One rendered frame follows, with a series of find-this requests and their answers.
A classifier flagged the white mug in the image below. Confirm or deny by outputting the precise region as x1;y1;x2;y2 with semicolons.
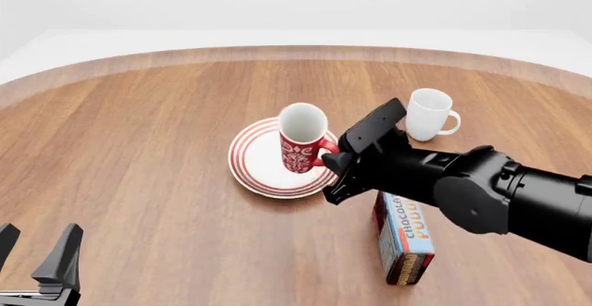
405;87;463;143

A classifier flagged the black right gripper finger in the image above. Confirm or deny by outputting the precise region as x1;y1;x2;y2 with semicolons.
321;151;358;179

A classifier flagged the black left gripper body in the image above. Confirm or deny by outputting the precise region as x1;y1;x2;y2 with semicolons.
0;278;82;306

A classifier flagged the chocolate pudding box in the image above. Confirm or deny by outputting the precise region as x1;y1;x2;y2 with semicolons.
372;190;437;286

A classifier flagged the white plate with red rings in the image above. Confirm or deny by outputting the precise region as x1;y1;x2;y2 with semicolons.
228;116;342;201

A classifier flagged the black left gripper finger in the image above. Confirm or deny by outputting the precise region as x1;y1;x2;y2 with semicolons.
31;222;85;290
0;222;22;273

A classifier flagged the red patterned mug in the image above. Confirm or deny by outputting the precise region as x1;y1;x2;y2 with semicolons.
278;102;341;176

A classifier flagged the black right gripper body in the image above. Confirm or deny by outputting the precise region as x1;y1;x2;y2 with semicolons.
322;153;374;206

